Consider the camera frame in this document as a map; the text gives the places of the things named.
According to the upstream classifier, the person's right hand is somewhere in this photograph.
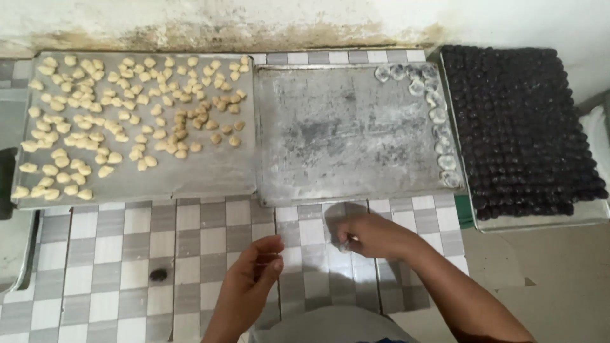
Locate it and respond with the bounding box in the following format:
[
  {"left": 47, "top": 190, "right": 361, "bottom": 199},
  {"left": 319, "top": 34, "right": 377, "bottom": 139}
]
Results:
[{"left": 334, "top": 214, "right": 421, "bottom": 261}]

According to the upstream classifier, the person's left hand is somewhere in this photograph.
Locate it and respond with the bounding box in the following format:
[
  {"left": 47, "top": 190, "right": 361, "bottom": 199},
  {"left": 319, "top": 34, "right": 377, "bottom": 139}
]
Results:
[{"left": 223, "top": 234, "right": 286, "bottom": 326}]

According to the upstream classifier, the person's grey clothing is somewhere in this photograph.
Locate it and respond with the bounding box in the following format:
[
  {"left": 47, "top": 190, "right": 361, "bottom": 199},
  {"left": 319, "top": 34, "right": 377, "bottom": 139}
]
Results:
[{"left": 248, "top": 305, "right": 421, "bottom": 343}]

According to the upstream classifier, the floured metal baking tray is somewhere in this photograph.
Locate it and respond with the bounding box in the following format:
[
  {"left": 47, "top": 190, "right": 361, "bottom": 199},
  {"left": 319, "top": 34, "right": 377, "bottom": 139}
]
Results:
[{"left": 253, "top": 62, "right": 466, "bottom": 208}]

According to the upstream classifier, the metal tray with dough pieces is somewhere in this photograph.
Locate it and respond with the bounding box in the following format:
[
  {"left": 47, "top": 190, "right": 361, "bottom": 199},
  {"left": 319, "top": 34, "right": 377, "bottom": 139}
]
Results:
[{"left": 10, "top": 50, "right": 259, "bottom": 211}]

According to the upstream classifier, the green object under tray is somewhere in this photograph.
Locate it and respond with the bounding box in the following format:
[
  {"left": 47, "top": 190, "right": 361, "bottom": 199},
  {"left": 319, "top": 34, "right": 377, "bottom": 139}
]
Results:
[{"left": 454, "top": 195, "right": 476, "bottom": 230}]

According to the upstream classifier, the row of floured filled balls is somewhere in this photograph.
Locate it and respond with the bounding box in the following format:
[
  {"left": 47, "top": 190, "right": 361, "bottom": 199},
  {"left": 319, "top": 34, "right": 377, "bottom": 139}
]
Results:
[{"left": 374, "top": 63, "right": 463, "bottom": 188}]

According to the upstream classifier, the metal tray with dark balls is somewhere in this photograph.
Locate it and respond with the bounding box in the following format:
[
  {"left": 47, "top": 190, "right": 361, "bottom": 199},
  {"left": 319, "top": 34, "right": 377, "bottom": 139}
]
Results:
[{"left": 437, "top": 45, "right": 610, "bottom": 233}]

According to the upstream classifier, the batch of dark filling balls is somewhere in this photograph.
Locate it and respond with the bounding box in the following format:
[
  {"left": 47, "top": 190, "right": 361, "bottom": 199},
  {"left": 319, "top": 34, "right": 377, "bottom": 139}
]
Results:
[{"left": 441, "top": 45, "right": 609, "bottom": 221}]

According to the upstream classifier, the heap of pale dough pieces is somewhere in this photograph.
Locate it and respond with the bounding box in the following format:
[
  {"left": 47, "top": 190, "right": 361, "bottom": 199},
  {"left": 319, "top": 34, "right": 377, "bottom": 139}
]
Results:
[{"left": 11, "top": 55, "right": 250, "bottom": 201}]

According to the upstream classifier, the empty grey metal tray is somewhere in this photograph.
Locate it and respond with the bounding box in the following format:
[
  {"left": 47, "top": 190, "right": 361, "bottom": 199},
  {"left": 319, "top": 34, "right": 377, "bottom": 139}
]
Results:
[{"left": 0, "top": 209, "right": 41, "bottom": 292}]

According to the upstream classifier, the dark object at table edge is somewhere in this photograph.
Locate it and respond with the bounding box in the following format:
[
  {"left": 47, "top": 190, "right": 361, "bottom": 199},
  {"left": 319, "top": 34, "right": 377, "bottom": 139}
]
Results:
[{"left": 0, "top": 147, "right": 18, "bottom": 221}]

